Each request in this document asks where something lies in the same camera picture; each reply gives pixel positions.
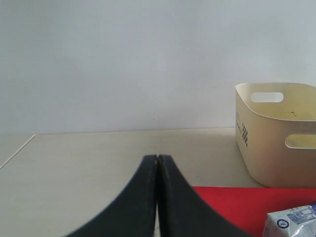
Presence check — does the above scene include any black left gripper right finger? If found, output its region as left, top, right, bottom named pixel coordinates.
left=158, top=155, right=249, bottom=237

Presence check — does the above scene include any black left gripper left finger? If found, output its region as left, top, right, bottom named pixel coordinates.
left=67, top=155, right=158, bottom=237

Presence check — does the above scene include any blue white milk carton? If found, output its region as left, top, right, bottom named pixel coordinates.
left=262, top=203, right=316, bottom=237

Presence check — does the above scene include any red table cloth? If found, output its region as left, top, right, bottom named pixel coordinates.
left=193, top=186, right=316, bottom=237

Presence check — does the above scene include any cream plastic storage bin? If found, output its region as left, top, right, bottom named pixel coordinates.
left=236, top=82, right=316, bottom=188

